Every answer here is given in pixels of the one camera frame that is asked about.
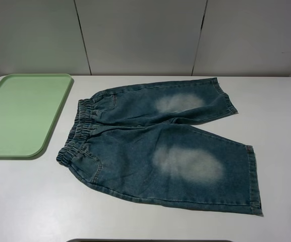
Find children's blue denim shorts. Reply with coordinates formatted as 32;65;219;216
56;78;263;216

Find light green plastic tray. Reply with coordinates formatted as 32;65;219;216
0;74;73;158

